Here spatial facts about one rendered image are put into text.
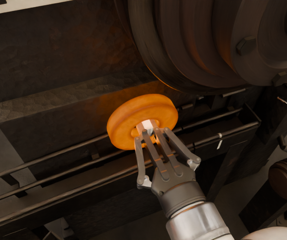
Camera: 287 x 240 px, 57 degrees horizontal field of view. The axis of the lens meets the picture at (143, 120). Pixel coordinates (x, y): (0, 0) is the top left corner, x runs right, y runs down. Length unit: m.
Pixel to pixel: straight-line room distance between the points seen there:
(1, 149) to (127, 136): 1.22
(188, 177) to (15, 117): 0.35
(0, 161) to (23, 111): 1.10
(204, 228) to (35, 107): 0.39
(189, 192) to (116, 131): 0.19
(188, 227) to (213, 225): 0.04
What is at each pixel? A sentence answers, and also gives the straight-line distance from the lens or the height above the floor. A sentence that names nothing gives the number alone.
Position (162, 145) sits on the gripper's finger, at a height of 0.85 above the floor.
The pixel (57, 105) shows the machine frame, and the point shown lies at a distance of 0.56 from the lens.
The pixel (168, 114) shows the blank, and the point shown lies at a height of 0.85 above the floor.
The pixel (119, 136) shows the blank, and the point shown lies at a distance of 0.54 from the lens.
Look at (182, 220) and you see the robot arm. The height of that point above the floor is 0.86.
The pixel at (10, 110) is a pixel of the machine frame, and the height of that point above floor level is 0.87.
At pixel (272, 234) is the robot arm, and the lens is 0.54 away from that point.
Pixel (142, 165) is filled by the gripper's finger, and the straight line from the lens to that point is 0.49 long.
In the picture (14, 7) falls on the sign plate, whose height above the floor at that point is 1.07.
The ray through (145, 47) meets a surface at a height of 1.04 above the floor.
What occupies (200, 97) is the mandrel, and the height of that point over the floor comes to 0.75.
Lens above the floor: 1.27
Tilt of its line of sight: 51 degrees down
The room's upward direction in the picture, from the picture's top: straight up
